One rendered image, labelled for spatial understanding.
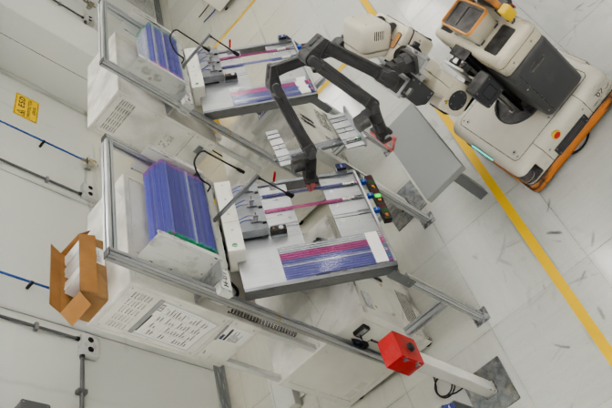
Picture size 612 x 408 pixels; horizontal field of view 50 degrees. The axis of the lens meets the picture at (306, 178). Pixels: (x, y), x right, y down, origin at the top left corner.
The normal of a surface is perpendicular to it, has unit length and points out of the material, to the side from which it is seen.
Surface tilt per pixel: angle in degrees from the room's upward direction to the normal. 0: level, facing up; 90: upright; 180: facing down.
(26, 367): 90
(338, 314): 0
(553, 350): 0
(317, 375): 90
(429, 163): 0
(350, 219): 47
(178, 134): 90
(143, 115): 90
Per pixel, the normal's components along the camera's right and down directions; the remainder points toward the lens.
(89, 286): 0.52, -0.75
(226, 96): -0.04, -0.75
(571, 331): -0.71, -0.40
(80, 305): -0.30, 0.14
